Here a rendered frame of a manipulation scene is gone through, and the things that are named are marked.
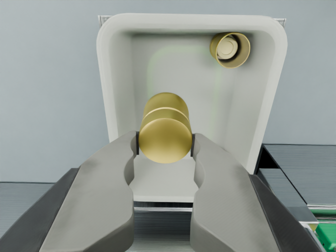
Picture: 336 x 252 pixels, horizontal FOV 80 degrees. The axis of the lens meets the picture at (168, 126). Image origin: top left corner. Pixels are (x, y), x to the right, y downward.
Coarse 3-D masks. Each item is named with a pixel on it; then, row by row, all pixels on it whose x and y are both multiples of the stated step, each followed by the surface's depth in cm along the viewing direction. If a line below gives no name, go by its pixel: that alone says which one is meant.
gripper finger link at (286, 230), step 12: (252, 180) 9; (264, 192) 8; (264, 204) 8; (276, 204) 8; (276, 216) 7; (288, 216) 7; (276, 228) 7; (288, 228) 7; (300, 228) 7; (276, 240) 7; (288, 240) 7; (300, 240) 7; (312, 240) 7
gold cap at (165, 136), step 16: (160, 96) 15; (176, 96) 15; (144, 112) 14; (160, 112) 12; (176, 112) 12; (144, 128) 12; (160, 128) 12; (176, 128) 12; (144, 144) 12; (160, 144) 12; (176, 144) 12; (160, 160) 13; (176, 160) 13
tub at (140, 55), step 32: (128, 32) 22; (160, 32) 24; (192, 32) 23; (256, 32) 19; (128, 64) 25; (160, 64) 26; (192, 64) 26; (256, 64) 21; (128, 96) 26; (192, 96) 28; (224, 96) 28; (256, 96) 22; (128, 128) 27; (192, 128) 30; (224, 128) 30; (256, 128) 22; (192, 160) 33; (256, 160) 24; (160, 192) 27; (192, 192) 27
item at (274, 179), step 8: (264, 168) 27; (272, 168) 28; (264, 176) 26; (272, 176) 26; (280, 176) 26; (272, 184) 25; (280, 184) 25; (288, 184) 25; (272, 192) 24; (280, 192) 24; (288, 192) 24; (296, 192) 24; (280, 200) 23; (288, 200) 23; (296, 200) 23
